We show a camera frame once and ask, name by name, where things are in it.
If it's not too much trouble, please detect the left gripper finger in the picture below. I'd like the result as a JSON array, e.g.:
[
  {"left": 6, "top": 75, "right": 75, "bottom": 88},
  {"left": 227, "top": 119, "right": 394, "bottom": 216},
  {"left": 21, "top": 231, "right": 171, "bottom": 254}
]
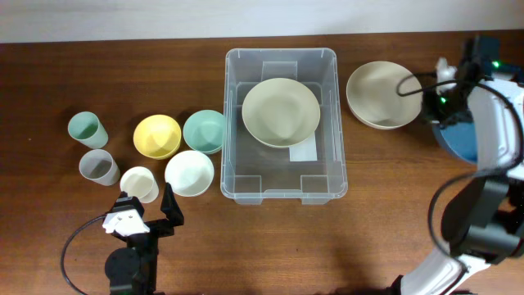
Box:
[
  {"left": 115, "top": 197, "right": 145, "bottom": 217},
  {"left": 160, "top": 183, "right": 184, "bottom": 227}
]

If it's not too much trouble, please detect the blue plate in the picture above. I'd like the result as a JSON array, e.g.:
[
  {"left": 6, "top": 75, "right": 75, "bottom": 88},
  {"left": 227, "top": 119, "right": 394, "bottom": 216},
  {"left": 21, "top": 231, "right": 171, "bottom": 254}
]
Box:
[{"left": 431, "top": 122, "right": 477, "bottom": 165}]

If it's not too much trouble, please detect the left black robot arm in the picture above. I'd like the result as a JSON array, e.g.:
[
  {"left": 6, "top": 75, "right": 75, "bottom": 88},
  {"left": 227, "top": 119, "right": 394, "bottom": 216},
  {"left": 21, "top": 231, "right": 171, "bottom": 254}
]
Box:
[{"left": 102, "top": 184, "right": 184, "bottom": 294}]

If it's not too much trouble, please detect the cream cup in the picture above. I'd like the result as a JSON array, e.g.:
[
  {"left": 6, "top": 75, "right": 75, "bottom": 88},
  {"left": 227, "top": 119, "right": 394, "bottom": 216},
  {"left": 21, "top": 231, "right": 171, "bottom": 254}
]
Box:
[{"left": 120, "top": 166, "right": 159, "bottom": 203}]

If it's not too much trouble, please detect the white bowl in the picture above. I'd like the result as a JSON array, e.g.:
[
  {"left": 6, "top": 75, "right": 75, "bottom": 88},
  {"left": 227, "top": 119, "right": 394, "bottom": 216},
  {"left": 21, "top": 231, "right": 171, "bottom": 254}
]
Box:
[{"left": 165, "top": 150, "right": 215, "bottom": 197}]

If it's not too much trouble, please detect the grey cup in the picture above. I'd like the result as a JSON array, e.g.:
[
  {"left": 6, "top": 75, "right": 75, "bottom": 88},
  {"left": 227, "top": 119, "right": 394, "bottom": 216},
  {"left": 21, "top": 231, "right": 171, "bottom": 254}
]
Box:
[{"left": 79, "top": 149, "right": 120, "bottom": 186}]

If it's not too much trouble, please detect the yellow bowl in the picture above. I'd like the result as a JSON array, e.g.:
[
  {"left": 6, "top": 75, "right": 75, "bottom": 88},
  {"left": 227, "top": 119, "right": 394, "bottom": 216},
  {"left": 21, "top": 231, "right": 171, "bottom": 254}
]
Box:
[{"left": 133, "top": 115, "right": 182, "bottom": 160}]

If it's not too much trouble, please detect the green bowl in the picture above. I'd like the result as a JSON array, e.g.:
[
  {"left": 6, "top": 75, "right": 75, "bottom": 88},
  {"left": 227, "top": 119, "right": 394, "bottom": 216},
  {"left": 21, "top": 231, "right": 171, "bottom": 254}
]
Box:
[{"left": 183, "top": 110, "right": 225, "bottom": 155}]

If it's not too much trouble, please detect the green cup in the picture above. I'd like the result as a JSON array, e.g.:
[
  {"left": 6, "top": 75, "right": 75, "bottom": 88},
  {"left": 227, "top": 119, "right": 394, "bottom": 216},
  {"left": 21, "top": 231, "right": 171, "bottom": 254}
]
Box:
[{"left": 67, "top": 111, "right": 109, "bottom": 149}]

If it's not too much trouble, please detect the clear plastic storage bin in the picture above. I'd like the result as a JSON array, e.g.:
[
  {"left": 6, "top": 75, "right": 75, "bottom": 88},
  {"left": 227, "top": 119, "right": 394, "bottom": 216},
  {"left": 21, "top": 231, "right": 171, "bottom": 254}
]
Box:
[{"left": 220, "top": 48, "right": 348, "bottom": 205}]

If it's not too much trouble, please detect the white label in bin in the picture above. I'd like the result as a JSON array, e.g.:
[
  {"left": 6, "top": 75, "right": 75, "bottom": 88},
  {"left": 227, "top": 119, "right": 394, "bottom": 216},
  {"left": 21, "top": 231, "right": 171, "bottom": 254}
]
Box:
[{"left": 289, "top": 134, "right": 318, "bottom": 162}]

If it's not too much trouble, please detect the left black cable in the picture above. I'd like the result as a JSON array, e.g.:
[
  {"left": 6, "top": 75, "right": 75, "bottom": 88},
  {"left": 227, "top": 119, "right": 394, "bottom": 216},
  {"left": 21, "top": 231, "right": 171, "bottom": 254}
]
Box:
[{"left": 60, "top": 214, "right": 108, "bottom": 295}]

